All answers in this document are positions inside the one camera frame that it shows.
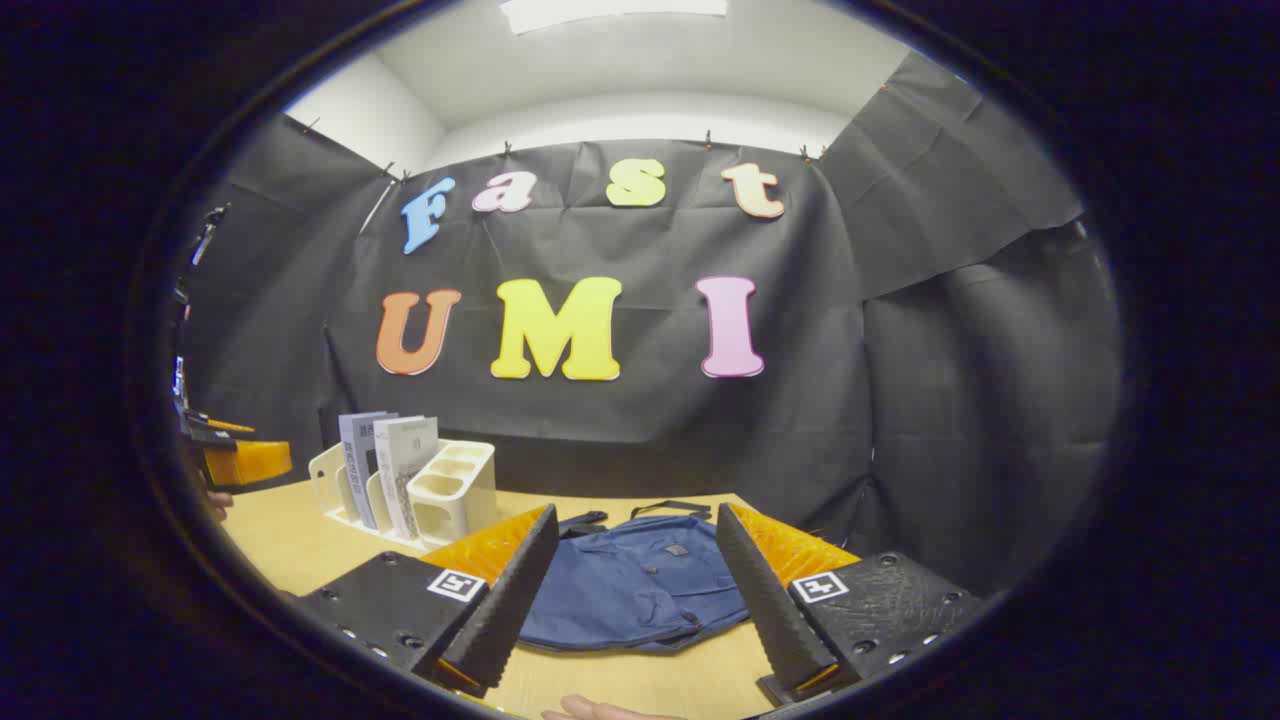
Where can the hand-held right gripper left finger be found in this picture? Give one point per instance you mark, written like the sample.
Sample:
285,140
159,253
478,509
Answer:
510,600

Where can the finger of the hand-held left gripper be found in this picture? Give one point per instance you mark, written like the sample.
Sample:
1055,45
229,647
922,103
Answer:
250,465

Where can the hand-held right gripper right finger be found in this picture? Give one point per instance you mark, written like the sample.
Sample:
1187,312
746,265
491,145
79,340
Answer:
765,600

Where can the grey book with black print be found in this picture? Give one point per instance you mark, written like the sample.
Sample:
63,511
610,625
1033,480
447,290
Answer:
355,450

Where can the white plastic bookshelf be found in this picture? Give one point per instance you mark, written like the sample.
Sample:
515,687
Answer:
455,495

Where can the blue schoolbag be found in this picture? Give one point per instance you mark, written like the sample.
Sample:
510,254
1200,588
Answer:
630,585

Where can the white book with patterned spine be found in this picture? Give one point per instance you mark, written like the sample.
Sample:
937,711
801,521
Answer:
410,450

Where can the ceiling light panel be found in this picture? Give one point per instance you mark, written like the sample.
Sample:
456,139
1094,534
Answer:
610,12

